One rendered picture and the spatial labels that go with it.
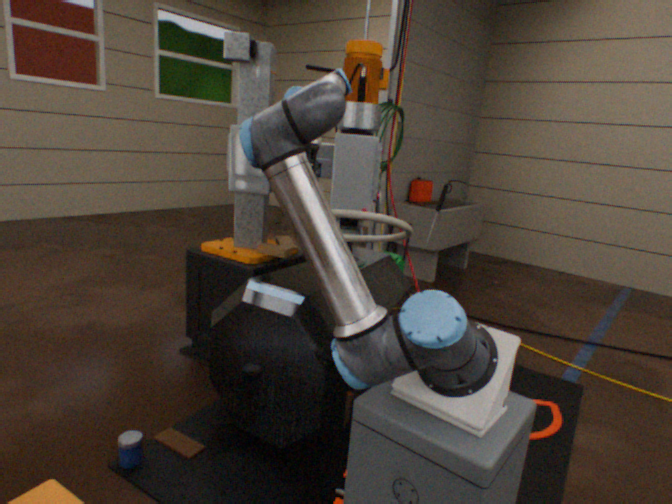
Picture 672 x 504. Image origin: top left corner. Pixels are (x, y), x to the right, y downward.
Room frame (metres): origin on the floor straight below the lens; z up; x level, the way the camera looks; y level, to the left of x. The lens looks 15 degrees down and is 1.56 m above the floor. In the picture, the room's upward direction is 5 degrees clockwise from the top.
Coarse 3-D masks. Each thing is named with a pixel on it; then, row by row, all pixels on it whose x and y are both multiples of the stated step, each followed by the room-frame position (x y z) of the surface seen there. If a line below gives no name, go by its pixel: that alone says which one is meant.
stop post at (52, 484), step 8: (48, 480) 0.51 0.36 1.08; (56, 480) 0.51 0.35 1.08; (40, 488) 0.50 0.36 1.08; (48, 488) 0.50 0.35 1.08; (56, 488) 0.50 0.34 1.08; (64, 488) 0.50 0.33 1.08; (24, 496) 0.48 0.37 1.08; (32, 496) 0.48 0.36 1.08; (40, 496) 0.48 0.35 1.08; (48, 496) 0.49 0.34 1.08; (56, 496) 0.49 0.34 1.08; (64, 496) 0.49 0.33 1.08; (72, 496) 0.49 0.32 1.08
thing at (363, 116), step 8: (352, 104) 2.34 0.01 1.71; (360, 104) 2.33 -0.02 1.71; (368, 104) 2.34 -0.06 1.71; (376, 104) 2.37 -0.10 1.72; (352, 112) 2.34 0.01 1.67; (360, 112) 2.33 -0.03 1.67; (368, 112) 2.34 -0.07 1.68; (376, 112) 2.37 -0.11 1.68; (344, 120) 2.36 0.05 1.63; (352, 120) 2.34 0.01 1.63; (360, 120) 2.33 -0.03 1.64; (368, 120) 2.34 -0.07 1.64; (376, 120) 2.38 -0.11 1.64; (344, 128) 2.85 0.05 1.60; (352, 128) 2.43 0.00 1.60; (360, 128) 2.34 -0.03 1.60; (368, 128) 2.35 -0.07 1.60; (376, 128) 2.38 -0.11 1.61
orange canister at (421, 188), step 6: (414, 180) 5.61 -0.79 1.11; (420, 180) 5.57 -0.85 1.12; (426, 180) 5.65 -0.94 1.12; (432, 180) 5.75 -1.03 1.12; (414, 186) 5.58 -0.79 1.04; (420, 186) 5.54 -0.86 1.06; (426, 186) 5.62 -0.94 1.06; (432, 186) 5.73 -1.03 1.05; (414, 192) 5.58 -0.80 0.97; (420, 192) 5.54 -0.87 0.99; (426, 192) 5.63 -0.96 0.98; (414, 198) 5.57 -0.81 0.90; (420, 198) 5.54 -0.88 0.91; (426, 198) 5.65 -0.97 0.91; (414, 204) 5.51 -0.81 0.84; (420, 204) 5.48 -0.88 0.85; (426, 204) 5.60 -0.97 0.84
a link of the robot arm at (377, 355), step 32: (256, 128) 1.10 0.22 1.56; (288, 128) 1.09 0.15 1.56; (256, 160) 1.12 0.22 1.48; (288, 160) 1.10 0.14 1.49; (288, 192) 1.09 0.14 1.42; (320, 192) 1.12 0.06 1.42; (320, 224) 1.08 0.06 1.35; (320, 256) 1.07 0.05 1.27; (352, 256) 1.12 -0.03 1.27; (320, 288) 1.10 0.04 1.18; (352, 288) 1.07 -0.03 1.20; (352, 320) 1.06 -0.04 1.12; (384, 320) 1.07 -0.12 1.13; (352, 352) 1.04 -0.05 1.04; (384, 352) 1.03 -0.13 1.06; (352, 384) 1.04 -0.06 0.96
